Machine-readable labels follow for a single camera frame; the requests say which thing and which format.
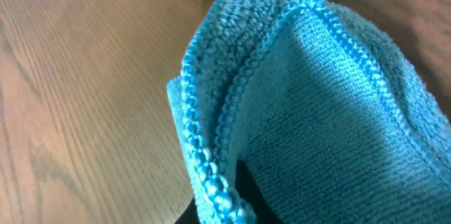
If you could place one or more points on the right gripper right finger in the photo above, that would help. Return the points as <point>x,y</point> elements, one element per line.
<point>250,192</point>

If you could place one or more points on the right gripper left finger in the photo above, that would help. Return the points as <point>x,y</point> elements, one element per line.
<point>189,215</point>

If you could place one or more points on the blue microfiber cloth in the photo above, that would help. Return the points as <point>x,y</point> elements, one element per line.
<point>330,117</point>

